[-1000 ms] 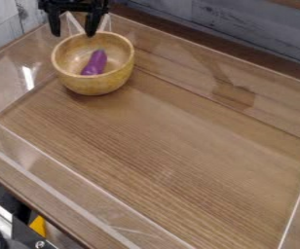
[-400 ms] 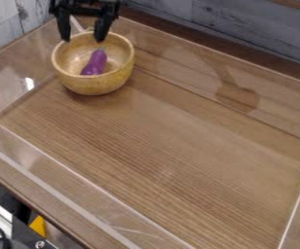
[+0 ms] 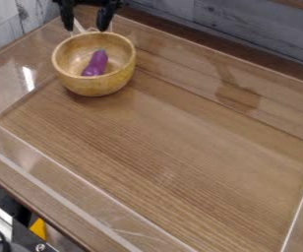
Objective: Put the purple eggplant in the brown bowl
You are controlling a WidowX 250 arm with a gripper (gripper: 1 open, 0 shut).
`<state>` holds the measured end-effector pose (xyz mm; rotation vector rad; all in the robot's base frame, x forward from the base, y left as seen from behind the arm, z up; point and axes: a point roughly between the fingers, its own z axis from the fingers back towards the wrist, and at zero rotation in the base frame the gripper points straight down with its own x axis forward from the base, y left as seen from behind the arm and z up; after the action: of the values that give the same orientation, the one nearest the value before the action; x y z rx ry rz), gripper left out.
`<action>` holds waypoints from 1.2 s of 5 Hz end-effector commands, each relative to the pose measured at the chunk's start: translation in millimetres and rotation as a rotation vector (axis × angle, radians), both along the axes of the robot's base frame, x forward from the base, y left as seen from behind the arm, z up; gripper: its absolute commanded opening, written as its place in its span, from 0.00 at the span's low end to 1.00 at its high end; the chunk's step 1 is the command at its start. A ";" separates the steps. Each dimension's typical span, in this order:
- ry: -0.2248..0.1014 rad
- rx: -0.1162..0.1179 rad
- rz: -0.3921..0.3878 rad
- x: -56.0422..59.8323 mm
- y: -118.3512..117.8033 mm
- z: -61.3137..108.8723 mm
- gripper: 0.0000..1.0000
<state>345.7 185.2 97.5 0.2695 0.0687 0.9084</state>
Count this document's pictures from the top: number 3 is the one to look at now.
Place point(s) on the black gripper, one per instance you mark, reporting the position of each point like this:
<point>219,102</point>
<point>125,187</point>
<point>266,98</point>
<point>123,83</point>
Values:
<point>105,14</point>

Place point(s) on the purple toy eggplant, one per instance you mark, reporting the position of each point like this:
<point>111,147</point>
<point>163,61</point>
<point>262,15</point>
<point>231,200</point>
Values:
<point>97,65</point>

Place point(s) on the brown wooden bowl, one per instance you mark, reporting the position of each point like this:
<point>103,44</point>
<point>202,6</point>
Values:
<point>72,55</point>

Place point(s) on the yellow black equipment base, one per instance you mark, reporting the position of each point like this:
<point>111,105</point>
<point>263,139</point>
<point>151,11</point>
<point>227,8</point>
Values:
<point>29,240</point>

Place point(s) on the clear acrylic tray wall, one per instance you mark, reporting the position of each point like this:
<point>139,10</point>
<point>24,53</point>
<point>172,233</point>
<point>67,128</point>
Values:
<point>184,164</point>

